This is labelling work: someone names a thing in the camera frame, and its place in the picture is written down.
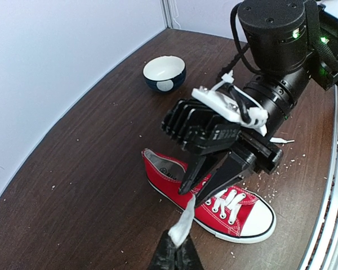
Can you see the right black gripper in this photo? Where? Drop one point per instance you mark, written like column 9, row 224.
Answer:
column 249, row 153

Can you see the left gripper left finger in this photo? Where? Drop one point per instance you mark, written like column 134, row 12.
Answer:
column 164, row 255

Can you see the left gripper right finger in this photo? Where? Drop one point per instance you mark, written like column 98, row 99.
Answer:
column 187, row 257

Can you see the white shoelace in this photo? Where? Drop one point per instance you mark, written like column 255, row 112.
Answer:
column 186, row 219

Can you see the red canvas sneaker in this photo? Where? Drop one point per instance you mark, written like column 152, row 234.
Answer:
column 165, row 173

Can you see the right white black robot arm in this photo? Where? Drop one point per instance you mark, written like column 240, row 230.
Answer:
column 289, row 50

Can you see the scattered rice grains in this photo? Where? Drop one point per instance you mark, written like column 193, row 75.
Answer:
column 268, row 186

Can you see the blue white polka-dot bowl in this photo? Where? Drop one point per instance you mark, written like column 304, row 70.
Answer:
column 165, row 74

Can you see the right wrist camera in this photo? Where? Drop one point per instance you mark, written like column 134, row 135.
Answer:
column 211, row 121

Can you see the right aluminium frame post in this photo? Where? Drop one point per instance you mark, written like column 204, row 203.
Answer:
column 169, row 13

